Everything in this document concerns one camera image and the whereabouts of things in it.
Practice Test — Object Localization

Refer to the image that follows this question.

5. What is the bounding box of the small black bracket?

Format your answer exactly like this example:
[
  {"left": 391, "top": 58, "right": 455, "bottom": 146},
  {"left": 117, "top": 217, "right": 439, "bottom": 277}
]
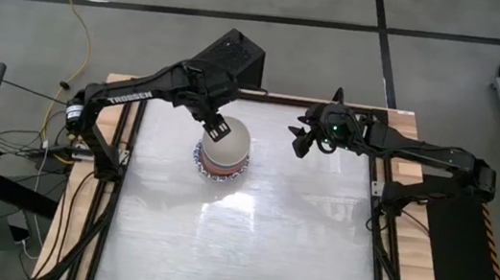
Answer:
[{"left": 331, "top": 86, "right": 347, "bottom": 107}]

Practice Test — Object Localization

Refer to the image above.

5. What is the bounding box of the black perforated box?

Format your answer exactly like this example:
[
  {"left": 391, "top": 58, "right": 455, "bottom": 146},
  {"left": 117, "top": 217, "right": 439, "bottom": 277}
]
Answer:
[{"left": 187, "top": 22, "right": 269, "bottom": 93}]

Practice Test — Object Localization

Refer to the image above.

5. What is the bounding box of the blue patterned paper bowl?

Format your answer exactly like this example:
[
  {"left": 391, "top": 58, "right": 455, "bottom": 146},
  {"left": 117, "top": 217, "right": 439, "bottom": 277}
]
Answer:
[{"left": 189, "top": 139, "right": 252, "bottom": 188}]

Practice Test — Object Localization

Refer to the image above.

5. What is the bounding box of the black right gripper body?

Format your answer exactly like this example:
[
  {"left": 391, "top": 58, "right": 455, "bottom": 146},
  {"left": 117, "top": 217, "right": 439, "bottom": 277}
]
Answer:
[{"left": 305, "top": 98, "right": 371, "bottom": 157}]

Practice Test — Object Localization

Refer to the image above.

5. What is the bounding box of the cream bowl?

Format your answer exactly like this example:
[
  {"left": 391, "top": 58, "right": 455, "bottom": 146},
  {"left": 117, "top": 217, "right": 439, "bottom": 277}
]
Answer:
[{"left": 198, "top": 113, "right": 255, "bottom": 171}]

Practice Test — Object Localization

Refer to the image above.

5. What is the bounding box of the black aluminium table frame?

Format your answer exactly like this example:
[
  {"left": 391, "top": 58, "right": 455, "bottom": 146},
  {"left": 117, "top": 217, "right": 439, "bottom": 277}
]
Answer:
[{"left": 37, "top": 65, "right": 464, "bottom": 280}]

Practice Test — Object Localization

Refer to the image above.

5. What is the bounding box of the yellow cable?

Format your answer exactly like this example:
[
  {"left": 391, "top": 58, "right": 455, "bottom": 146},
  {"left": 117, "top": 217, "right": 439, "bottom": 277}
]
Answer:
[{"left": 12, "top": 0, "right": 100, "bottom": 148}]

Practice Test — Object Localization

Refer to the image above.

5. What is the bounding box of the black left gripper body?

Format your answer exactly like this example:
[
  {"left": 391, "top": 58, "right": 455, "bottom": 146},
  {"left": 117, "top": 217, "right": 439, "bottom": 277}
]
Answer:
[{"left": 171, "top": 60, "right": 244, "bottom": 126}]

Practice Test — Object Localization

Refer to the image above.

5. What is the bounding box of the red bowl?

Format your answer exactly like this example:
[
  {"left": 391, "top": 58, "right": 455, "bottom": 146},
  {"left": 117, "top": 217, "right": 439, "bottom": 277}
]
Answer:
[{"left": 200, "top": 155, "right": 249, "bottom": 183}]

